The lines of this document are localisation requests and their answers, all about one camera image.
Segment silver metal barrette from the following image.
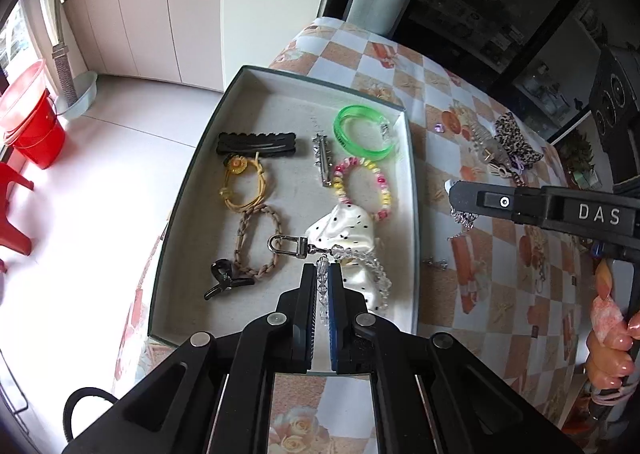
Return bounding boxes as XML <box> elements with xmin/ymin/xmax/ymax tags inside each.
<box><xmin>312</xmin><ymin>132</ymin><xmax>334</xmax><ymax>187</ymax></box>

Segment black cable loop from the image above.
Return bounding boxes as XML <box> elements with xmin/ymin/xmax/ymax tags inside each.
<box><xmin>63</xmin><ymin>386</ymin><xmax>119</xmax><ymax>441</ymax></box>

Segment small green potted plant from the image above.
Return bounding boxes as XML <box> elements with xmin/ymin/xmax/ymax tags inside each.
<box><xmin>554</xmin><ymin>131</ymin><xmax>609</xmax><ymax>185</ymax></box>

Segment dark glass-front bookshelf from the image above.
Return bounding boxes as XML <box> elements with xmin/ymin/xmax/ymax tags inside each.
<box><xmin>320</xmin><ymin>0</ymin><xmax>640</xmax><ymax>145</ymax></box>

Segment white low cabinet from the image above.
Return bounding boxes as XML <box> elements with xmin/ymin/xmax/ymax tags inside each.
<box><xmin>57</xmin><ymin>0</ymin><xmax>224</xmax><ymax>92</ymax></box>

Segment red plastic stool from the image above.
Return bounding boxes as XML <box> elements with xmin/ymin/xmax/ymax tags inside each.
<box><xmin>0</xmin><ymin>161</ymin><xmax>36</xmax><ymax>255</ymax></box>

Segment person's right hand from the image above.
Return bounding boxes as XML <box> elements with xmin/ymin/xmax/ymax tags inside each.
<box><xmin>585</xmin><ymin>258</ymin><xmax>640</xmax><ymax>393</ymax></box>

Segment window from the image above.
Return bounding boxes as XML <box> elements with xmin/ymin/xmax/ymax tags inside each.
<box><xmin>0</xmin><ymin>0</ymin><xmax>41</xmax><ymax>80</ymax></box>

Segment clear crystal keychain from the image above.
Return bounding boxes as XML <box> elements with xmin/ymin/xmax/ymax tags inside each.
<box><xmin>267</xmin><ymin>232</ymin><xmax>394</xmax><ymax>330</ymax></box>

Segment brown braided hair tie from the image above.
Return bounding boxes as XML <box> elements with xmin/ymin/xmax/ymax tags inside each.
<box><xmin>234</xmin><ymin>203</ymin><xmax>282</xmax><ymax>280</ymax></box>

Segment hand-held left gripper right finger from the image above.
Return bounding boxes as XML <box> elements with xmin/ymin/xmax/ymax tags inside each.
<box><xmin>327</xmin><ymin>265</ymin><xmax>584</xmax><ymax>454</ymax></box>

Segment grey long-handled brush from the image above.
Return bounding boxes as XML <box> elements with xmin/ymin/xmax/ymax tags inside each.
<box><xmin>49</xmin><ymin>0</ymin><xmax>79</xmax><ymax>105</ymax></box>

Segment pale blue basin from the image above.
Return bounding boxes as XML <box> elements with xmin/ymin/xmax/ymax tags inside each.
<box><xmin>53</xmin><ymin>70</ymin><xmax>100</xmax><ymax>121</ymax></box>

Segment black speaker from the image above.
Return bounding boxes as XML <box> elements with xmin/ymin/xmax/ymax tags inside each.
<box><xmin>588</xmin><ymin>46</ymin><xmax>640</xmax><ymax>185</ymax></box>

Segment green translucent bangle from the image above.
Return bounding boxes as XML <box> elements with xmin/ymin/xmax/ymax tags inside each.
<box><xmin>332</xmin><ymin>104</ymin><xmax>401</xmax><ymax>164</ymax></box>

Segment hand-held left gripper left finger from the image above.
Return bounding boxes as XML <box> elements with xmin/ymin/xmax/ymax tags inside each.
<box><xmin>62</xmin><ymin>265</ymin><xmax>321</xmax><ymax>454</ymax></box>

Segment small black claw clip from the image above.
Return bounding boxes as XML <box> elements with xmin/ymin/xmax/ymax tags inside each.
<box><xmin>202</xmin><ymin>257</ymin><xmax>254</xmax><ymax>301</ymax></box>

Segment yellow flower hair tie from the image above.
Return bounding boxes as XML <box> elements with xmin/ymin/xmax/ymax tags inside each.
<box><xmin>219</xmin><ymin>153</ymin><xmax>274</xmax><ymax>213</ymax></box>

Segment checked tablecloth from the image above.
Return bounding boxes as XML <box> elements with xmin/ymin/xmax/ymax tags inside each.
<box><xmin>112</xmin><ymin>16</ymin><xmax>640</xmax><ymax>454</ymax></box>

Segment pink yellow beaded bracelet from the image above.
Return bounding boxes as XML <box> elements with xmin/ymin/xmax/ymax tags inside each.
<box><xmin>331</xmin><ymin>157</ymin><xmax>396</xmax><ymax>223</ymax></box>

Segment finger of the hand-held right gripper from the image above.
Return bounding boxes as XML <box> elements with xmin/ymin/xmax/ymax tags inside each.
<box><xmin>448</xmin><ymin>181</ymin><xmax>549</xmax><ymax>231</ymax></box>

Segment black scalloped hair clip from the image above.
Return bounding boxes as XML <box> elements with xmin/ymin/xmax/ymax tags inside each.
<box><xmin>215</xmin><ymin>131</ymin><xmax>299</xmax><ymax>159</ymax></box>

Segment leopard print hair bow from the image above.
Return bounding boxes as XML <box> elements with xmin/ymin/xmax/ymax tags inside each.
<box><xmin>493</xmin><ymin>112</ymin><xmax>546</xmax><ymax>170</ymax></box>

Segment white shallow box tray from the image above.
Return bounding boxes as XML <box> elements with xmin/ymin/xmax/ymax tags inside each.
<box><xmin>147</xmin><ymin>64</ymin><xmax>419</xmax><ymax>350</ymax></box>

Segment silver chain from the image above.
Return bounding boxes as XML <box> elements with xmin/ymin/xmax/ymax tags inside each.
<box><xmin>447</xmin><ymin>206</ymin><xmax>478</xmax><ymax>242</ymax></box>

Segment white polka dot scrunchie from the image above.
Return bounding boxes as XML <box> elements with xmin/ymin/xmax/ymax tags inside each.
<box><xmin>302</xmin><ymin>203</ymin><xmax>384</xmax><ymax>315</ymax></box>

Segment red plastic bucket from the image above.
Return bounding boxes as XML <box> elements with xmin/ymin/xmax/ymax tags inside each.
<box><xmin>0</xmin><ymin>59</ymin><xmax>67</xmax><ymax>170</ymax></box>

